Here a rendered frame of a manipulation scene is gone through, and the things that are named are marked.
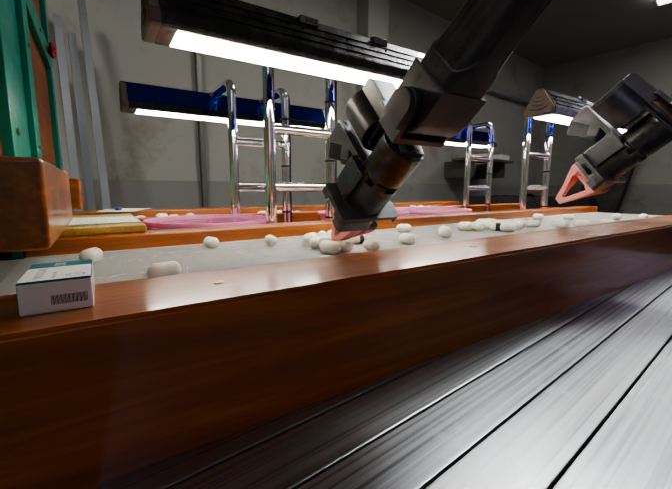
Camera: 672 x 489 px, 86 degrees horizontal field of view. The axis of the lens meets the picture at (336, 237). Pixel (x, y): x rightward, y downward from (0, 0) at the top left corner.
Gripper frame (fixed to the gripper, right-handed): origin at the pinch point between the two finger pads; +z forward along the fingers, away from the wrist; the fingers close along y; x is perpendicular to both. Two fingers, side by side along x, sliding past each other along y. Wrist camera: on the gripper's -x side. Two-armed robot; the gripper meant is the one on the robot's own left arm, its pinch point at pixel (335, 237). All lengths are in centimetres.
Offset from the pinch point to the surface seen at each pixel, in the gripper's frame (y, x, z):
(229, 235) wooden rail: 11.3, -11.1, 13.9
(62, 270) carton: 33.7, 10.3, -15.5
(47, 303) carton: 34.4, 12.9, -16.4
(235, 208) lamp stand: -0.1, -33.0, 34.2
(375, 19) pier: -231, -312, 78
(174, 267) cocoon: 25.0, 4.6, -4.3
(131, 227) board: 26.5, -14.5, 14.6
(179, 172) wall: -30, -191, 188
